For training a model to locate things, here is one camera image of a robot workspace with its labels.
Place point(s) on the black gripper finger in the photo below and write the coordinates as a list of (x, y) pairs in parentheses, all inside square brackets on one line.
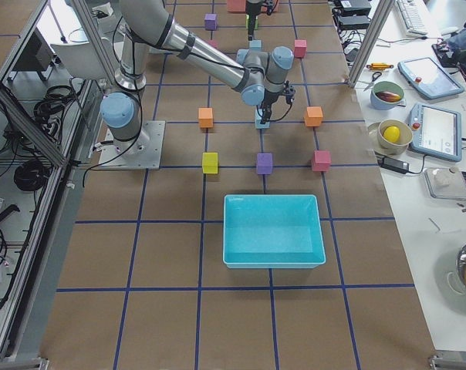
[(251, 27), (265, 114)]

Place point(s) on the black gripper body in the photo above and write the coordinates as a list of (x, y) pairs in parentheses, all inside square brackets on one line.
[(251, 12), (268, 99)]

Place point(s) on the light blue foam block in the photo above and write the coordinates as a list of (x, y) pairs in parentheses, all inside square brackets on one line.
[(260, 124), (255, 44)]

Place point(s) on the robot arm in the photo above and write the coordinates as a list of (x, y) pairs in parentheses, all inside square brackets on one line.
[(182, 55)]

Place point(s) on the green foam block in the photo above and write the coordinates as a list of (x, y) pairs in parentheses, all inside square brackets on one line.
[(255, 24)]

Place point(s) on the pink plastic tray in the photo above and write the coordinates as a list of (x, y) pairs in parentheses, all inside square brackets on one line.
[(238, 6)]

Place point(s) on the purple foam block left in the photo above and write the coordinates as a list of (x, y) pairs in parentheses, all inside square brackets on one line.
[(210, 21)]

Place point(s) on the purple foam block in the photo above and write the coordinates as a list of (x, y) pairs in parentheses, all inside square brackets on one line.
[(264, 163), (210, 21)]

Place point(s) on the pink foam block left inner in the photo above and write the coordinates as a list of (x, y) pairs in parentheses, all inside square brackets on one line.
[(213, 43)]

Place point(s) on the pink foam block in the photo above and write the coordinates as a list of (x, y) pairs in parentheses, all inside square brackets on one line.
[(213, 43), (300, 48), (321, 161)]

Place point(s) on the orange foam block outer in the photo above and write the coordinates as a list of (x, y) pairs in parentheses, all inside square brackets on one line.
[(313, 116)]

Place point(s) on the purple foam block right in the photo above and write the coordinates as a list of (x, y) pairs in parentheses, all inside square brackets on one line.
[(264, 163)]

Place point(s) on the pink foam block left outer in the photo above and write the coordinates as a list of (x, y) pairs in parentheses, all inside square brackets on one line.
[(300, 48)]

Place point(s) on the orange foam block near base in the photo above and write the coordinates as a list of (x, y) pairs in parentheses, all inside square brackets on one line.
[(205, 117)]

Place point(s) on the yellow foam block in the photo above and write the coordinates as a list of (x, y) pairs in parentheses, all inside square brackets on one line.
[(209, 163)]

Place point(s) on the pink foam block right outer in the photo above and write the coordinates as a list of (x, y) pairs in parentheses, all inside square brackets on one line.
[(321, 161)]

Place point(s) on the black scissors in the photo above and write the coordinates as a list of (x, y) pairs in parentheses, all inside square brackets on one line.
[(375, 76)]

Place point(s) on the blue bowl with fruit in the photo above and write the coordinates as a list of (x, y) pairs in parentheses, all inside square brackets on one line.
[(386, 95)]

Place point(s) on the teal plastic tray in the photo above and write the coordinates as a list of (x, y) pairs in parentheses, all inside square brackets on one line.
[(272, 231)]

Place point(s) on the cream bowl with lemon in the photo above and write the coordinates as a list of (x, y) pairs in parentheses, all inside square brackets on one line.
[(394, 136)]

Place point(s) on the black power adapter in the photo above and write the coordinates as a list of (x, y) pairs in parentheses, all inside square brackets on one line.
[(394, 165)]

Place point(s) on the teach pendant far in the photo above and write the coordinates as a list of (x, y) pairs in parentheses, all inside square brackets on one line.
[(429, 78)]

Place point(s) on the teach pendant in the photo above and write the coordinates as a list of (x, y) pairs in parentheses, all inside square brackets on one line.
[(429, 78), (436, 132)]

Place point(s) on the white keyboard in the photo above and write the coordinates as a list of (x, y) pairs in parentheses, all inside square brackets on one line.
[(409, 17)]

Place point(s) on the teach pendant near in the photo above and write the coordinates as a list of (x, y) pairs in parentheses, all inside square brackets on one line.
[(436, 132)]

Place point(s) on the white chair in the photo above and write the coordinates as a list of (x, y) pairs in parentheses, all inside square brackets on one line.
[(80, 60)]

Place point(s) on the kitchen scale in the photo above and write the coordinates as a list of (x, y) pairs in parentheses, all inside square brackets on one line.
[(446, 183)]

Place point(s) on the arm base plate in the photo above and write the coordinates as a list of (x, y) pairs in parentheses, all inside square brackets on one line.
[(145, 153)]

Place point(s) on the aluminium frame post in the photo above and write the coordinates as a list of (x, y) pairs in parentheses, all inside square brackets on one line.
[(376, 24)]

